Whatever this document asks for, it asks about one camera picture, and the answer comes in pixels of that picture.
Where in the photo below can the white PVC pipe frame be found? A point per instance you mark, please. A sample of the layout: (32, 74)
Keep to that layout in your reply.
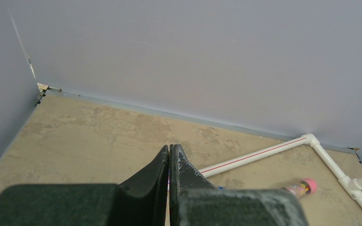
(280, 164)

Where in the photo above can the pink capped small bottle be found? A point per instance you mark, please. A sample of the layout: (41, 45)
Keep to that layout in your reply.
(302, 188)

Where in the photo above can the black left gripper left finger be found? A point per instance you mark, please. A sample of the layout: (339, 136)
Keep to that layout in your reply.
(138, 201)

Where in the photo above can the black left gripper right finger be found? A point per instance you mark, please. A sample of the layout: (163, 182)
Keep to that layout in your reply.
(195, 201)

